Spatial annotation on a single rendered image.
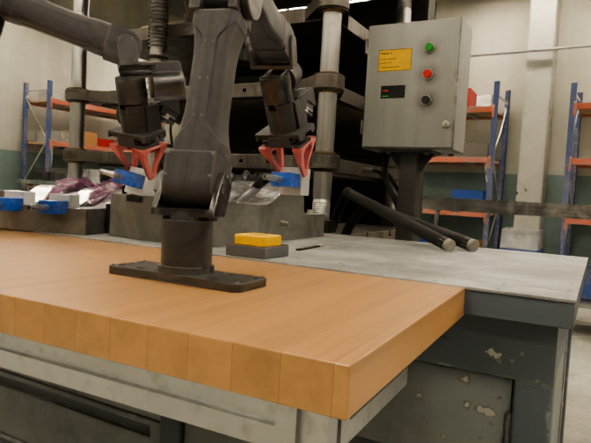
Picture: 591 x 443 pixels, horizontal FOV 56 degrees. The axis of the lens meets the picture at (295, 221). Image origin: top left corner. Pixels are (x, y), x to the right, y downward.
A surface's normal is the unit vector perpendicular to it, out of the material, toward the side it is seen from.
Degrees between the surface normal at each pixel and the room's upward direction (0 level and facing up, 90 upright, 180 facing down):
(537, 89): 90
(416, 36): 90
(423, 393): 90
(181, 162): 76
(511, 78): 90
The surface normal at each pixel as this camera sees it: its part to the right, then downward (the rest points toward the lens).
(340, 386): -0.46, 0.02
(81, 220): -0.20, 0.04
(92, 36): 0.08, 0.05
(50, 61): 0.84, 0.07
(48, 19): 0.32, 0.12
